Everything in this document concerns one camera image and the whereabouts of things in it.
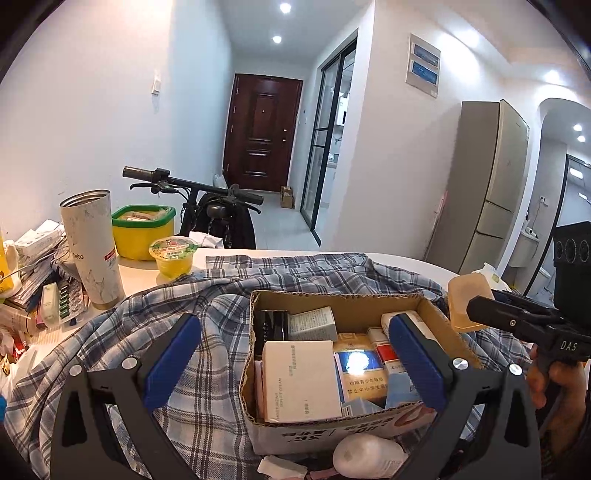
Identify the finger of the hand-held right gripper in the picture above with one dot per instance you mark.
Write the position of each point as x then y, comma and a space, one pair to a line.
508, 318

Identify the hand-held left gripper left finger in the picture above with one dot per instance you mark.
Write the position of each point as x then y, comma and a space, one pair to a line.
171, 361

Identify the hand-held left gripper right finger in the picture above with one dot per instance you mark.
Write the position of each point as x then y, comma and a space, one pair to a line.
415, 364

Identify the tan translucent container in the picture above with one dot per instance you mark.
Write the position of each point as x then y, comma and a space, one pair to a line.
464, 304

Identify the white plastic bottle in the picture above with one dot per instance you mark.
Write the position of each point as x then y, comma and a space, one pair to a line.
369, 457

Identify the brown cardboard box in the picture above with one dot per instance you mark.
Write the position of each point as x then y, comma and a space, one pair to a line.
295, 429

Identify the person's right hand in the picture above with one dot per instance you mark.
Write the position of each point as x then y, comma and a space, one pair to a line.
570, 387

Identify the red and white pack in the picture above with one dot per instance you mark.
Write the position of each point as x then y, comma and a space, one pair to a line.
385, 350

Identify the white tissue packet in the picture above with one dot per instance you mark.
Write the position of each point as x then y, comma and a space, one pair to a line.
490, 272

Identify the white wash basin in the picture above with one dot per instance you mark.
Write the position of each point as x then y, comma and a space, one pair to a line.
524, 247

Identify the blue and white pack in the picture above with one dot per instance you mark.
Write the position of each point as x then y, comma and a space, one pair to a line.
360, 374

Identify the gold pack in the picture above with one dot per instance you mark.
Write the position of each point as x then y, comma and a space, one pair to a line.
353, 342

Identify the blue plaid cloth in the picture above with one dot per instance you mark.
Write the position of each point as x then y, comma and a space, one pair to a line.
203, 300

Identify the yellow jelly cup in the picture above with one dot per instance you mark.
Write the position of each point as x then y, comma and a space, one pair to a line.
173, 258

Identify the black ribbed item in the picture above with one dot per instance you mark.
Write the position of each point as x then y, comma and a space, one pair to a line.
272, 325

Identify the grey refrigerator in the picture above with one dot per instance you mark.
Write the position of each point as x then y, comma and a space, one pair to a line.
485, 194

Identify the small white printed carton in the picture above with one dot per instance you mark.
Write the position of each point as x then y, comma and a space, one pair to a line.
311, 324

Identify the large white carton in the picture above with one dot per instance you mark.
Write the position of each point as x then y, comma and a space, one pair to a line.
300, 378

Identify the green pill blister pack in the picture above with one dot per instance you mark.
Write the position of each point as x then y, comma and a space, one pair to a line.
70, 299

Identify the white cloth on bicycle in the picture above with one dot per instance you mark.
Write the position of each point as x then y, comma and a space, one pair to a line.
207, 240

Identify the white marbled tumbler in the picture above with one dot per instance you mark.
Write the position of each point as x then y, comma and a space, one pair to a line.
92, 258

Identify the yellow container with green lid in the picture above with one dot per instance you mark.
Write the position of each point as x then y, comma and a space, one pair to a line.
138, 233

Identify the pale green tube box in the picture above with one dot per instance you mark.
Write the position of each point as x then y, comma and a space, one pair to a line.
50, 302

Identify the white crumpled wrapper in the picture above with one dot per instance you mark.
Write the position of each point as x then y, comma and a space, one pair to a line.
281, 466

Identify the black electric bicycle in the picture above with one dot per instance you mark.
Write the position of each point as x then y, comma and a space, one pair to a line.
217, 212

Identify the pile of papers and packets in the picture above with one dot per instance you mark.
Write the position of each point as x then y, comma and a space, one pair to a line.
27, 272

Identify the white bag by door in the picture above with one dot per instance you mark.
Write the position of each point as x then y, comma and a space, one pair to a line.
220, 180

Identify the small cardboard box on floor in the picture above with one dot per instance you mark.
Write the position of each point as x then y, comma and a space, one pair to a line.
286, 196

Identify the brown entrance door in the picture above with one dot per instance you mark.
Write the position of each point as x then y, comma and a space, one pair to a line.
261, 134

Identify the black framed glass sliding door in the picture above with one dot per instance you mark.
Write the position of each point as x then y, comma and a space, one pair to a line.
328, 134

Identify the round ceiling light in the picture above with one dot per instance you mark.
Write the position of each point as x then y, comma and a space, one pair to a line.
285, 7
277, 39

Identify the wall electrical panel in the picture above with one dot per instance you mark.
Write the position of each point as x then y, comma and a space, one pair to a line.
422, 64

